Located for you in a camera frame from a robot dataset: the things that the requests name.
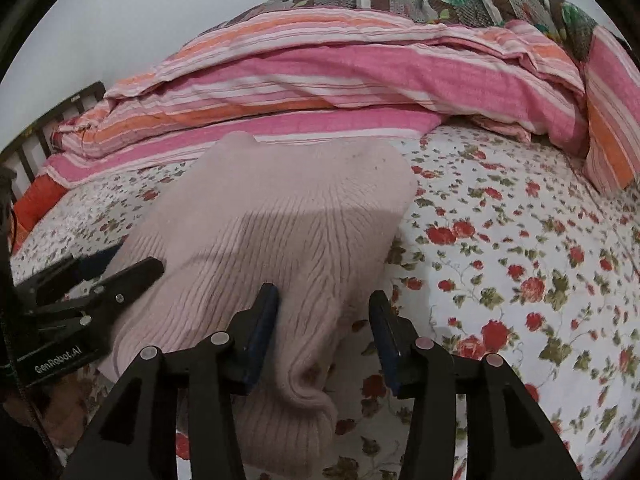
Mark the pink striped quilt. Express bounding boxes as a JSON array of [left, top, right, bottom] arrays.
[[43, 0, 639, 195]]

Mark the person's left hand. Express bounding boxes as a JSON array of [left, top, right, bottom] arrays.
[[29, 374, 92, 448]]

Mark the dark wooden headboard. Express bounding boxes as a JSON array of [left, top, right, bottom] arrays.
[[1, 81, 105, 204]]

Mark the pink knit sweater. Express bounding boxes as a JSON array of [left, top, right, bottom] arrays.
[[99, 132, 417, 477]]

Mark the red pillow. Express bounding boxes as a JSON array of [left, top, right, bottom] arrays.
[[9, 174, 67, 254]]

